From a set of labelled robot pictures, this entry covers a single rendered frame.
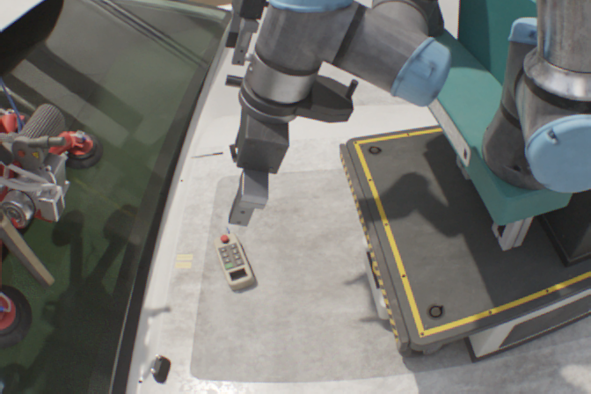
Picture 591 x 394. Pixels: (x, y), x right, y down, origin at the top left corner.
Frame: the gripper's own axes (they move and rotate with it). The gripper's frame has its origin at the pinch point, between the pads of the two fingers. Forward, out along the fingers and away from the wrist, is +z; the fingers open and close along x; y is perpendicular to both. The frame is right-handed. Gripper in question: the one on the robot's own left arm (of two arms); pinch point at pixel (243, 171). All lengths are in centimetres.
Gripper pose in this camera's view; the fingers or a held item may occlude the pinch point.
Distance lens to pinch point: 61.1
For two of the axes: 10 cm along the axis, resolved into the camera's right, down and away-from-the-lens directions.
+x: 0.3, 7.7, -6.4
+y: -9.5, -1.8, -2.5
